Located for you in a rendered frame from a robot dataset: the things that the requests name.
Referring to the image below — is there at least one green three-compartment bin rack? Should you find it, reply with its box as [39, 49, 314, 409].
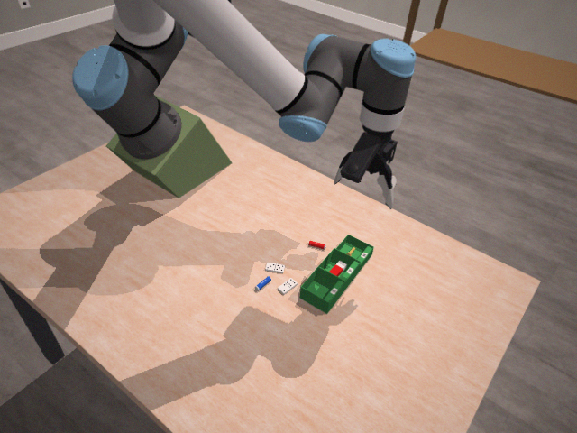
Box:
[299, 235, 374, 314]

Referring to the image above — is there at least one red and white eraser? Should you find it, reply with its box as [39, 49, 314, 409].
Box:
[330, 261, 347, 276]

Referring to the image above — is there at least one blue battery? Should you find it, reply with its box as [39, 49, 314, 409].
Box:
[255, 277, 271, 291]

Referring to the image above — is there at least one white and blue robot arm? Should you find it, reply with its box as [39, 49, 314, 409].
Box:
[72, 0, 416, 160]

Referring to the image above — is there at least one red battery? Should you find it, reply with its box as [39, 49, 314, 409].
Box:
[309, 241, 326, 249]

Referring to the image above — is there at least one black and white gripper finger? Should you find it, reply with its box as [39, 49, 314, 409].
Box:
[377, 161, 396, 209]
[334, 152, 351, 184]

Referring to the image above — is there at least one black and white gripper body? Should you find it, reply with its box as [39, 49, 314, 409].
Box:
[362, 125, 398, 174]

